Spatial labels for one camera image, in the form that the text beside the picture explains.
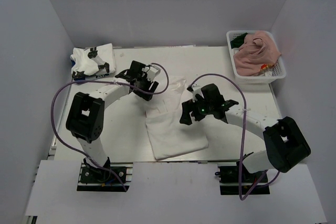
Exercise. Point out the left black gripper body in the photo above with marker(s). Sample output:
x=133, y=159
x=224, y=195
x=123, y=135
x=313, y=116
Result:
x=145, y=84

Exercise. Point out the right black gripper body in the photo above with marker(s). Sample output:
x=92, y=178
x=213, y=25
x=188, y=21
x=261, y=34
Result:
x=201, y=108

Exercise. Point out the white red-print t-shirt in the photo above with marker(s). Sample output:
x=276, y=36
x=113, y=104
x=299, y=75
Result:
x=168, y=137

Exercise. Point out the dark green t-shirt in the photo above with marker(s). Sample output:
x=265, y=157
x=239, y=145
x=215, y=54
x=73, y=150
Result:
x=238, y=41

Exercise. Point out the pink t-shirt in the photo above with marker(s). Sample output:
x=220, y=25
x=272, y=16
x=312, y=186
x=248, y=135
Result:
x=257, y=53

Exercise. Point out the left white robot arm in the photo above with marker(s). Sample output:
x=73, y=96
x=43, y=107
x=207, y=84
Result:
x=86, y=116

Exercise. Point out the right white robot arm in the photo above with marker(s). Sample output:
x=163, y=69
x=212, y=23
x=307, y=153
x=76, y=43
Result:
x=285, y=144

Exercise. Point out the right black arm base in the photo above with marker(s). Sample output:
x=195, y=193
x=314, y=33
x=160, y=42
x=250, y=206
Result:
x=228, y=182

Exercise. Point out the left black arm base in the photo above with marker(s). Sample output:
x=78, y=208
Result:
x=91, y=182

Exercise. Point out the folded white printed t-shirt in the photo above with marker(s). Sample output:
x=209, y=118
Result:
x=99, y=54

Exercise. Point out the white plastic basket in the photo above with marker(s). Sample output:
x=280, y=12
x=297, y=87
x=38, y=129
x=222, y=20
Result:
x=276, y=72

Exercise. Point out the folded blue t-shirt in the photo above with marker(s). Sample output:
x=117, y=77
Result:
x=89, y=71

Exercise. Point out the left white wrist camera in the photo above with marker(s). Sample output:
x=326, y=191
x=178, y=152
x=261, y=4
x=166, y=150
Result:
x=151, y=72

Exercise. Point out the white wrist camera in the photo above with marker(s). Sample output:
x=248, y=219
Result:
x=151, y=72
x=196, y=92

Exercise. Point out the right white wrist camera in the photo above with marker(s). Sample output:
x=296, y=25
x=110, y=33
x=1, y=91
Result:
x=196, y=92

